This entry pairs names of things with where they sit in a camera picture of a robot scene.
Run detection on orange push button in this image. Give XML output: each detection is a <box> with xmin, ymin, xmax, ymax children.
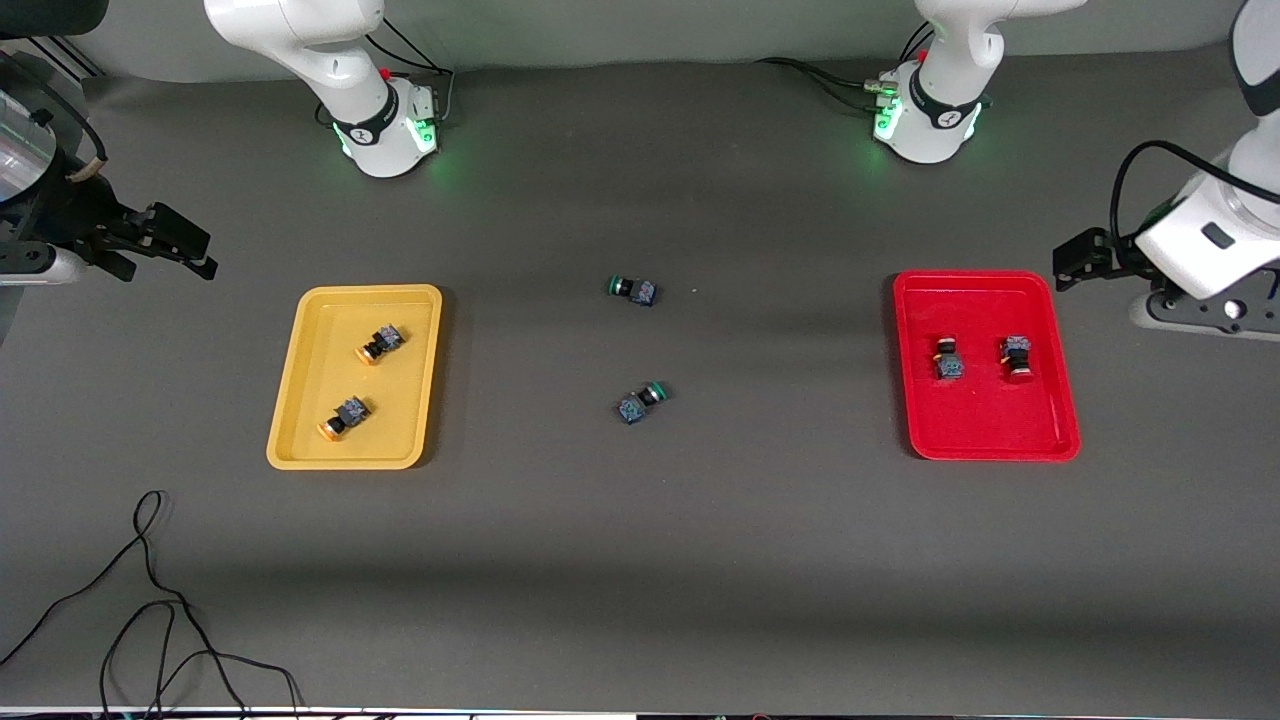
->
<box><xmin>317</xmin><ymin>396</ymin><xmax>372</xmax><ymax>441</ymax></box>
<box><xmin>360</xmin><ymin>323</ymin><xmax>405</xmax><ymax>366</ymax></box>

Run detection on red plastic tray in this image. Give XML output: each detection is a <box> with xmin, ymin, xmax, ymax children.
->
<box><xmin>892</xmin><ymin>269</ymin><xmax>1083</xmax><ymax>463</ymax></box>

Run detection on yellow plastic tray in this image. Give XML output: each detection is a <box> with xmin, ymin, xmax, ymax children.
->
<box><xmin>266</xmin><ymin>284</ymin><xmax>444</xmax><ymax>471</ymax></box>

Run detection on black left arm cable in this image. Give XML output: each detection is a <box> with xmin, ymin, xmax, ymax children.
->
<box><xmin>1110</xmin><ymin>140</ymin><xmax>1280</xmax><ymax>241</ymax></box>

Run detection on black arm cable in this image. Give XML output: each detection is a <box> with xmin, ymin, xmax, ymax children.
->
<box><xmin>1110</xmin><ymin>140</ymin><xmax>1280</xmax><ymax>241</ymax></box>
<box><xmin>0</xmin><ymin>45</ymin><xmax>106</xmax><ymax>186</ymax></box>

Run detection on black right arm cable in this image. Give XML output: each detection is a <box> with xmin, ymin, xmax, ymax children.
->
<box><xmin>0</xmin><ymin>45</ymin><xmax>106</xmax><ymax>186</ymax></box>

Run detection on aluminium frame rail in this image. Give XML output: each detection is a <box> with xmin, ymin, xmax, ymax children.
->
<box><xmin>35</xmin><ymin>38</ymin><xmax>101</xmax><ymax>79</ymax></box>

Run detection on black right arm base cables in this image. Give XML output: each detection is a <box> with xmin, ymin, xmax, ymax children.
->
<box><xmin>315</xmin><ymin>15</ymin><xmax>456</xmax><ymax>126</ymax></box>

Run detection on black arm base cables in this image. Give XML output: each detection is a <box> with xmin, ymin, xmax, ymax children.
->
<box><xmin>755</xmin><ymin>22</ymin><xmax>936</xmax><ymax>113</ymax></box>
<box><xmin>315</xmin><ymin>15</ymin><xmax>456</xmax><ymax>126</ymax></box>

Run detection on thin black loose cable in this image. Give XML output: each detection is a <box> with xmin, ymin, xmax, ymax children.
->
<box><xmin>0</xmin><ymin>490</ymin><xmax>301</xmax><ymax>720</ymax></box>

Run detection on black left arm base cables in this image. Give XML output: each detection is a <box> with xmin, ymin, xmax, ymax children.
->
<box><xmin>755</xmin><ymin>22</ymin><xmax>936</xmax><ymax>113</ymax></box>

